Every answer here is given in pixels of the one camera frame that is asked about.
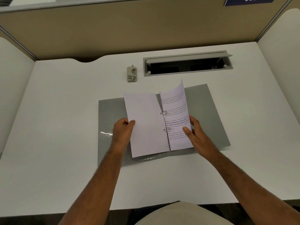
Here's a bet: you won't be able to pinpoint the person's left hand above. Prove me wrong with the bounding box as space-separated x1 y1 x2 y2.
112 118 136 150

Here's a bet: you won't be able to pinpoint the person's right hand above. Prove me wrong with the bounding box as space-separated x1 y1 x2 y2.
182 115 221 161

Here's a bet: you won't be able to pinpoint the printed white paper sheet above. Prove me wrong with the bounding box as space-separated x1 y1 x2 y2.
159 79 195 152

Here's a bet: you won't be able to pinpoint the person's left forearm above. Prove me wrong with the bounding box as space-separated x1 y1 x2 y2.
58 147 130 225

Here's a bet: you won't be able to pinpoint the person's right forearm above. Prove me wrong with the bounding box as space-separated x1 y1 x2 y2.
207 150 300 225

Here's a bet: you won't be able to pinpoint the grey hole punch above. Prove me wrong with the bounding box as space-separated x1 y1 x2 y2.
127 65 138 83

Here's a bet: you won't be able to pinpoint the person's beige trousers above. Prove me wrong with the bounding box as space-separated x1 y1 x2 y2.
134 201 235 225

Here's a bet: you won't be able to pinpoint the beige desk partition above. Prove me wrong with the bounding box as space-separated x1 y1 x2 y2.
0 0 294 62

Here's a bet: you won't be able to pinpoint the white side partition panel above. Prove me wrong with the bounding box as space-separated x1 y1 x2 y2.
257 8 300 129
0 36 36 160

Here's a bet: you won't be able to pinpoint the blue sign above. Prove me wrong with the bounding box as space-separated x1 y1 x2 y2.
224 0 276 7

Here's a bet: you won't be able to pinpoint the grey ring binder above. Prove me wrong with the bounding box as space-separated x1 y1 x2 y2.
97 83 231 167

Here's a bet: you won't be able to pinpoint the metal binder ring mechanism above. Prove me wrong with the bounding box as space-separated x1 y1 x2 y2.
160 110 172 131

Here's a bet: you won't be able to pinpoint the grey desk cable tray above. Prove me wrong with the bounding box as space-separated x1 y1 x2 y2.
143 50 233 77

